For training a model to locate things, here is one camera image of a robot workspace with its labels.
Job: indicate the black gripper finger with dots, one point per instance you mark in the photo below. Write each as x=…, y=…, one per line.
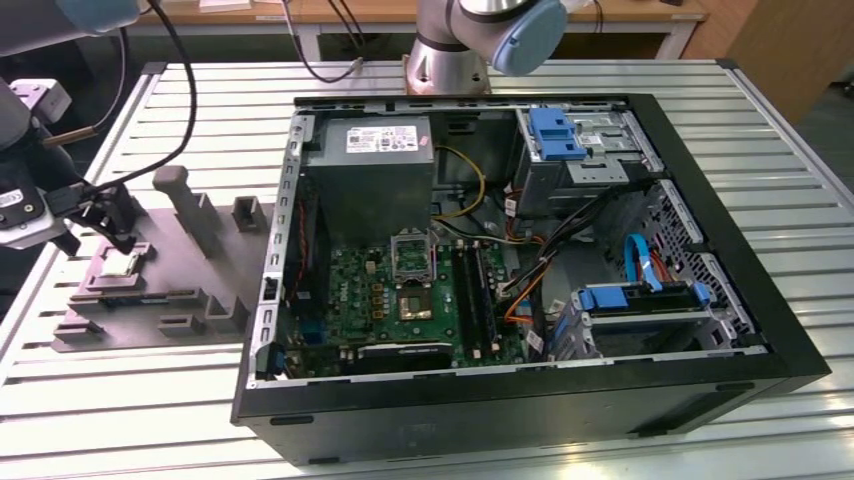
x=120, y=215
x=69, y=235

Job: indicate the silver CPU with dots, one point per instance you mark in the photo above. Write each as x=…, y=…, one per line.
x=120, y=266

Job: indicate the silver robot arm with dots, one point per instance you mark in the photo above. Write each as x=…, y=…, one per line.
x=440, y=30

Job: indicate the CPU socket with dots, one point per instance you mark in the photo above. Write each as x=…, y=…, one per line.
x=415, y=305

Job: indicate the grey parts rack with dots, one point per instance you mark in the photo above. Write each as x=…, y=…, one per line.
x=173, y=260

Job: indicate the green RAM stick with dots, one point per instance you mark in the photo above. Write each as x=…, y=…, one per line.
x=133, y=301

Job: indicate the black case fan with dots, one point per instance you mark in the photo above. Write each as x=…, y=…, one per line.
x=306, y=250

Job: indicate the grey power supply unit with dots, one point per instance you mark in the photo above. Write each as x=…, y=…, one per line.
x=373, y=190

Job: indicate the green motherboard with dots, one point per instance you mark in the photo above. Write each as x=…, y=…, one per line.
x=353, y=300

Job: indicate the wooden desk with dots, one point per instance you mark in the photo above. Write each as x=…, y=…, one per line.
x=253, y=17

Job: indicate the metal locking lever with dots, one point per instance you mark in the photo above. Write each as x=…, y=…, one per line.
x=435, y=265

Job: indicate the black graphics card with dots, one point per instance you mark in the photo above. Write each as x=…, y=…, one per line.
x=400, y=352

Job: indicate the black RAM stick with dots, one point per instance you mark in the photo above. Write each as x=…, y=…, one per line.
x=481, y=300

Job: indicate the blue drive latch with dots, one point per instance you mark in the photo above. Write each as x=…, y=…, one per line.
x=549, y=130

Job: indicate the black PC case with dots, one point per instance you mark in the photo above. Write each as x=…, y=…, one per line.
x=467, y=425

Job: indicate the metal drive cage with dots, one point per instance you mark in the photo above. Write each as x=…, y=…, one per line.
x=593, y=172

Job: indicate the hard disk in blue carrier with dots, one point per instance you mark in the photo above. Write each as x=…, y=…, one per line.
x=603, y=298

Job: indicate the metal disk bay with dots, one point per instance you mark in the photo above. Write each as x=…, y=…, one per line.
x=640, y=320

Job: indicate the wooden cabinet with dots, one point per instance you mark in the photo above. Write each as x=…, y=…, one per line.
x=787, y=50

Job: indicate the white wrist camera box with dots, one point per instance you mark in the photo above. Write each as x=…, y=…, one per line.
x=26, y=235

